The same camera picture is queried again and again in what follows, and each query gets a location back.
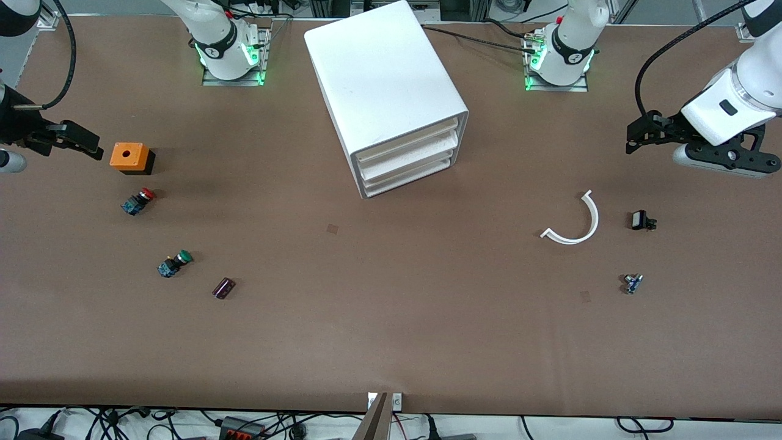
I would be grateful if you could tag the small blue electronic component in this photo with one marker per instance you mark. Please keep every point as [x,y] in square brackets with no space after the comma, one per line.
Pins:
[633,284]

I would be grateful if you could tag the red mushroom push button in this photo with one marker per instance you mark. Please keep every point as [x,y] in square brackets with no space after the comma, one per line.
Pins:
[137,201]

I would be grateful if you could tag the brown camera mount pole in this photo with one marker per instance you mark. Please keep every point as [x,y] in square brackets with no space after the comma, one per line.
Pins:
[376,425]

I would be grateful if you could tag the white plastic drawer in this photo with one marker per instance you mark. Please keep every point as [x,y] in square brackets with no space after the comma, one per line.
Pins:
[406,179]
[406,162]
[403,145]

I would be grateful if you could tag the metal table corner bracket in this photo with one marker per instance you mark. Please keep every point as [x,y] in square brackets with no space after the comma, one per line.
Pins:
[46,23]
[745,32]

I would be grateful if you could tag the dark purple capacitor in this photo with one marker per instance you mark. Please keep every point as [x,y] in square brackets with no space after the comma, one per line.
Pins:
[223,288]

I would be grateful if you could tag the white curved plastic strip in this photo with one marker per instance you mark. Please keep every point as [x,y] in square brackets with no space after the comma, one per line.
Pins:
[594,220]

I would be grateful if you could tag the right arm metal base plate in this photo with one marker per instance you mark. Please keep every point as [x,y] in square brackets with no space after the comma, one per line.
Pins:
[244,81]

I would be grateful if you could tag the orange button enclosure box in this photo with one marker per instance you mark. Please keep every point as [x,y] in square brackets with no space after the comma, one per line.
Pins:
[128,156]

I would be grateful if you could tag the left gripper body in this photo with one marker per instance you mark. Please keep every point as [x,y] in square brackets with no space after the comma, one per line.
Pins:
[669,126]

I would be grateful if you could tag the small white edge bracket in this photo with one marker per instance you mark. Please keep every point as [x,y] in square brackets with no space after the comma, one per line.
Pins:
[397,401]
[372,400]

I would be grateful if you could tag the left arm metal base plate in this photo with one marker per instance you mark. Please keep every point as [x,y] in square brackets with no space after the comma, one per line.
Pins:
[577,88]

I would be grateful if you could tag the black red power strip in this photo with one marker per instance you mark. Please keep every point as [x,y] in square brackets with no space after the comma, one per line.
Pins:
[241,428]

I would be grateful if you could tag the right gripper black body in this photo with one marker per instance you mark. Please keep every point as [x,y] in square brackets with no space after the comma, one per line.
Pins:
[18,124]

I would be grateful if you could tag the white drawer cabinet housing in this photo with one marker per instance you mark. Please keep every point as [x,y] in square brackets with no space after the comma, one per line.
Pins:
[379,73]

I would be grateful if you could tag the small black switch component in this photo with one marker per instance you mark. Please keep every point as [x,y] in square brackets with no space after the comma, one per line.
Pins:
[639,220]

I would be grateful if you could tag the green push button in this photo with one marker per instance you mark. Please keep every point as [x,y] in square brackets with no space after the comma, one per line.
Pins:
[174,264]

